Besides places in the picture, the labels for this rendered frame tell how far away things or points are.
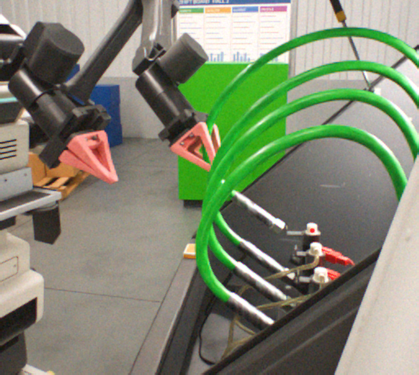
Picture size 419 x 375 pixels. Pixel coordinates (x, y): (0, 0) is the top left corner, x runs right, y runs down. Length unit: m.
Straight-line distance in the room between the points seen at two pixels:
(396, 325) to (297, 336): 0.13
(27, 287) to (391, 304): 1.10
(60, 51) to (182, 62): 0.20
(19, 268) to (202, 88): 2.90
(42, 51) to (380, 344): 0.52
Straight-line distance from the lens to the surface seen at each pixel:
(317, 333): 0.44
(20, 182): 1.26
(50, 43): 0.65
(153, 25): 0.95
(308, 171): 1.06
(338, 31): 0.71
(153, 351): 0.75
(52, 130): 0.67
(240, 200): 0.75
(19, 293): 1.32
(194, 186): 4.15
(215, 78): 3.97
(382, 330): 0.36
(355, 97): 0.56
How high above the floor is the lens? 1.39
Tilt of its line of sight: 14 degrees down
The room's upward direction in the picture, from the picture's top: straight up
